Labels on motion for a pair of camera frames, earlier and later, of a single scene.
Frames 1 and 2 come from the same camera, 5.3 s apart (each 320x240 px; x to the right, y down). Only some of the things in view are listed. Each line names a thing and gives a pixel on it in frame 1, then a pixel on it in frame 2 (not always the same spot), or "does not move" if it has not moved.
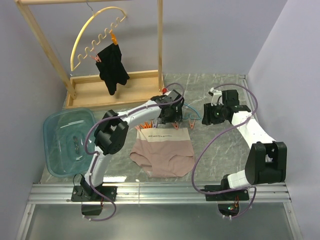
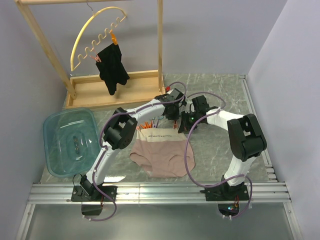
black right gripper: (208, 109) -> (185, 127)
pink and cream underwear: (164, 152) does not move
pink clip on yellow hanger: (96, 58) does not move
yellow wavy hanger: (118, 21) does not move
